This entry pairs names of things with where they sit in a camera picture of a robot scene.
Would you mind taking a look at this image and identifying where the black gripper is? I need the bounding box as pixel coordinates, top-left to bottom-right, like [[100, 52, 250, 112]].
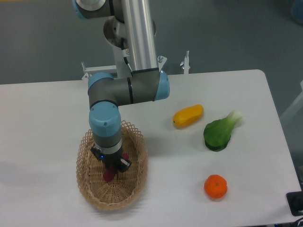
[[90, 146, 132, 174]]

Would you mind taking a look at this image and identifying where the purple sweet potato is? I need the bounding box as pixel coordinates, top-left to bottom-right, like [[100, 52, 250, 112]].
[[103, 153, 129, 183]]

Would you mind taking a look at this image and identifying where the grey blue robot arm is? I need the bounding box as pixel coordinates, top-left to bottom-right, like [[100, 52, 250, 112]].
[[73, 0, 170, 176]]

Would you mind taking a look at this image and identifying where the woven wicker basket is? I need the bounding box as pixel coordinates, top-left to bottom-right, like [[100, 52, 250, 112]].
[[76, 121, 148, 210]]

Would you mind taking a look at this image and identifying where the yellow mango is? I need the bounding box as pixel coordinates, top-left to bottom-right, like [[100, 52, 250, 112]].
[[173, 104, 204, 128]]

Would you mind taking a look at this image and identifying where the orange tangerine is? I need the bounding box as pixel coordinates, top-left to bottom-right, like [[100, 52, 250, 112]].
[[204, 175, 228, 199]]

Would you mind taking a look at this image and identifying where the green bok choy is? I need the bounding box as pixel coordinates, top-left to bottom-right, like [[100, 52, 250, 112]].
[[203, 110, 242, 152]]

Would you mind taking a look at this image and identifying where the black device at edge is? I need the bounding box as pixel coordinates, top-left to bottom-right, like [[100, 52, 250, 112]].
[[286, 191, 303, 217]]

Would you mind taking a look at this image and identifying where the white table leg right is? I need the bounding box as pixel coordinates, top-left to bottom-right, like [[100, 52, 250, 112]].
[[280, 81, 303, 125]]

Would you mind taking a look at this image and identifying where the blue object top right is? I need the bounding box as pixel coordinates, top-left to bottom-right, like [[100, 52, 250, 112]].
[[291, 0, 303, 25]]

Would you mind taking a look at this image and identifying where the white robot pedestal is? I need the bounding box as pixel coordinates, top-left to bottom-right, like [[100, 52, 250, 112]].
[[112, 45, 132, 79]]

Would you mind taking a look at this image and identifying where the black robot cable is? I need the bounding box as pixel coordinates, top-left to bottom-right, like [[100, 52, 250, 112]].
[[120, 37, 134, 77]]

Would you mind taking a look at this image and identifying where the white metal base frame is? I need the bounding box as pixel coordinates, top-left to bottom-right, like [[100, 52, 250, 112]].
[[81, 50, 191, 80]]

